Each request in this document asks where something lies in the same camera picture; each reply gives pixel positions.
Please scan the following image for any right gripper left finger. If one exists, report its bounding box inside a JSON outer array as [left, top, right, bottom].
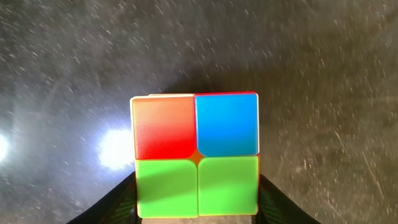
[[66, 170, 139, 224]]

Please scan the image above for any many-coloured puzzle cube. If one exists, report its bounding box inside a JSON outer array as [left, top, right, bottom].
[[129, 91, 261, 219]]

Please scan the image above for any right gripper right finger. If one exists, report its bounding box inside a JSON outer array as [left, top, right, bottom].
[[255, 173, 322, 224]]

